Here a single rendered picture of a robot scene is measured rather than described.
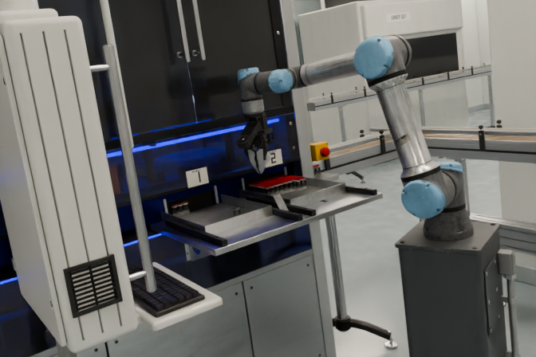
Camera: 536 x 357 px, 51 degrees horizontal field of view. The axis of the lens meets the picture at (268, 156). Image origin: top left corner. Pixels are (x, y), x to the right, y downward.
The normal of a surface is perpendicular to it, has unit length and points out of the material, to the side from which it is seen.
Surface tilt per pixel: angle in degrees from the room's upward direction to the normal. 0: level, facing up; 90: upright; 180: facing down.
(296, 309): 90
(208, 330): 90
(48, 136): 90
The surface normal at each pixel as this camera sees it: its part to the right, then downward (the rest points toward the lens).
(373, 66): -0.62, 0.08
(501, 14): -0.81, 0.20
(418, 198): -0.53, 0.33
